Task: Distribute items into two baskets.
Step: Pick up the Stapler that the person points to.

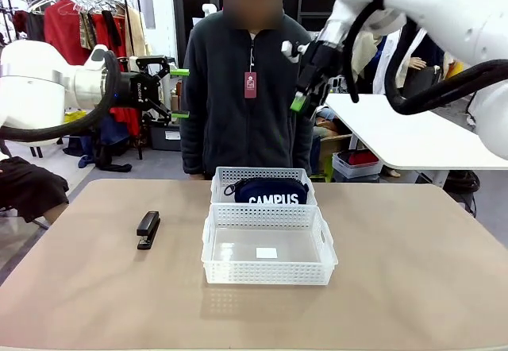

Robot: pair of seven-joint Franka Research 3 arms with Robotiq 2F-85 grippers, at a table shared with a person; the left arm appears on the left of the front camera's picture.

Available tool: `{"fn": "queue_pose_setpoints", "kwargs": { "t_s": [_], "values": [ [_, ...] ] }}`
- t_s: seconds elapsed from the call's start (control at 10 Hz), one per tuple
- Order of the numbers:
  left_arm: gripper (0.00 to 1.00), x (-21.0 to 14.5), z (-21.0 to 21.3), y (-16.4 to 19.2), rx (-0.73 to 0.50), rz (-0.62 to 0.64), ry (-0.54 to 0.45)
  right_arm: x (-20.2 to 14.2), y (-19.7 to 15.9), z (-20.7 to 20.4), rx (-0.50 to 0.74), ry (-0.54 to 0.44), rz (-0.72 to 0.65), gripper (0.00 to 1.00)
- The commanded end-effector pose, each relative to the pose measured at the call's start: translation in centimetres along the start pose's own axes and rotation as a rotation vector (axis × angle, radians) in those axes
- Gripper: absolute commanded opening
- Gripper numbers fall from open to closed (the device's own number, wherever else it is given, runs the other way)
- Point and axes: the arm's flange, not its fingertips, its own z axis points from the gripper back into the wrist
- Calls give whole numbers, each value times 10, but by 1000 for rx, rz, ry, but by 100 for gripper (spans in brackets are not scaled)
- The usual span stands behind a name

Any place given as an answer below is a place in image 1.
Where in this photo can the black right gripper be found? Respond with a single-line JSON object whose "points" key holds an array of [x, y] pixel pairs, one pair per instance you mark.
{"points": [[321, 69]]}

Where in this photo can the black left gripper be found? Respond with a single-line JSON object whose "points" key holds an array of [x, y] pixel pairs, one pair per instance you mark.
{"points": [[139, 91]]}

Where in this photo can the navy CAMPUS pencil case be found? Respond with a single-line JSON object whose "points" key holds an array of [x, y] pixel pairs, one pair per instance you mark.
{"points": [[270, 192]]}

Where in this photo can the black stapler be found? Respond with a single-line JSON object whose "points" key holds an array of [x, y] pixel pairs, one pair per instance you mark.
{"points": [[147, 230]]}

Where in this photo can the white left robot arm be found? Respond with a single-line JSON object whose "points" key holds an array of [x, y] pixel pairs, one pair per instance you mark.
{"points": [[31, 89]]}

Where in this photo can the person right forearm dark sleeve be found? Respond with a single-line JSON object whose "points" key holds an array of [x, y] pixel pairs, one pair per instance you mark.
{"points": [[192, 148]]}

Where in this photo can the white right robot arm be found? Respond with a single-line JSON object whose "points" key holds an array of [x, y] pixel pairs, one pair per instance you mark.
{"points": [[436, 5]]}

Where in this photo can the person left forearm dark sleeve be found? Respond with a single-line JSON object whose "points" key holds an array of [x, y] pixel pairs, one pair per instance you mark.
{"points": [[303, 148]]}

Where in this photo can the red low hanging garment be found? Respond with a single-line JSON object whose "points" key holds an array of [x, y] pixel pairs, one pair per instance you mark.
{"points": [[125, 120]]}

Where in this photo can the grey storage box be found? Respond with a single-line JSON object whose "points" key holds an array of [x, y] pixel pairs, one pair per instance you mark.
{"points": [[164, 138]]}

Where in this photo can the cardboard box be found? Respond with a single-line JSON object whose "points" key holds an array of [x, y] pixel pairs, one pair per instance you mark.
{"points": [[335, 148]]}

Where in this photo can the maroon ID badge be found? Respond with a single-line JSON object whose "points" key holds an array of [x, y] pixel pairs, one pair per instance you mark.
{"points": [[250, 86]]}

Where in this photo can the beige hanging garment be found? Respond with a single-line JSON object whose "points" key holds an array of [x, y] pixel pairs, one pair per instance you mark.
{"points": [[137, 33]]}

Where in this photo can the person in dark fleece jacket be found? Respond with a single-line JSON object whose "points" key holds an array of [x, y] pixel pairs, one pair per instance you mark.
{"points": [[222, 109]]}

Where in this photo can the red garment with black scarf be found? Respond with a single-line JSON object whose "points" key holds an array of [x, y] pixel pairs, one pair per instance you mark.
{"points": [[111, 37]]}

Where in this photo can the clear crate with red contents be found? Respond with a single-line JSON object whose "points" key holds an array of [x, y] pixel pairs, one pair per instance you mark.
{"points": [[357, 166]]}

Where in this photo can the dark clothes pile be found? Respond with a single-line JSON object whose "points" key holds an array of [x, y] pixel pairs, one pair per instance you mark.
{"points": [[99, 148]]}

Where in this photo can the pale standing panel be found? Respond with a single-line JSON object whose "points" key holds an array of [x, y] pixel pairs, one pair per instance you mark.
{"points": [[143, 5]]}

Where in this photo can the yellow bag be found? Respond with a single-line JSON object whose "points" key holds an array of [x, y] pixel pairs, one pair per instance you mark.
{"points": [[75, 116]]}

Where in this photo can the brown patterned hanging garment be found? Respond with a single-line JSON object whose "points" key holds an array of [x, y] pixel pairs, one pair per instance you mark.
{"points": [[88, 29]]}

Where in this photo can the white hanging coat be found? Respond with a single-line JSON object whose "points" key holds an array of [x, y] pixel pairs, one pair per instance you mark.
{"points": [[391, 57]]}

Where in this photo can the white work table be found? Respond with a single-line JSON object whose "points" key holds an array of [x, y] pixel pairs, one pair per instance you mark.
{"points": [[397, 136]]}

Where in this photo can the large red hanging garment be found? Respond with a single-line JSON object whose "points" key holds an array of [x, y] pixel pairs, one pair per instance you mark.
{"points": [[63, 33]]}

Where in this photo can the black handbag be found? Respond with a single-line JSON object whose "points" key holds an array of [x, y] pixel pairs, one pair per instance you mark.
{"points": [[420, 83]]}

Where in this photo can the white perforated plastic basket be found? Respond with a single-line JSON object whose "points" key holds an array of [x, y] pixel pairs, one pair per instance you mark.
{"points": [[222, 186], [262, 271]]}

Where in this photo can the black hanging garment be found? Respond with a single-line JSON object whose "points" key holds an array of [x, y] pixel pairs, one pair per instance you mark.
{"points": [[35, 27]]}

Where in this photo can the white square label sticker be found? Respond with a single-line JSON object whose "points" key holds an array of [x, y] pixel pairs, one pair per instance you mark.
{"points": [[266, 253]]}

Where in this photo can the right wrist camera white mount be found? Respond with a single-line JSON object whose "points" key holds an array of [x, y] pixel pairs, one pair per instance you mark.
{"points": [[291, 51]]}

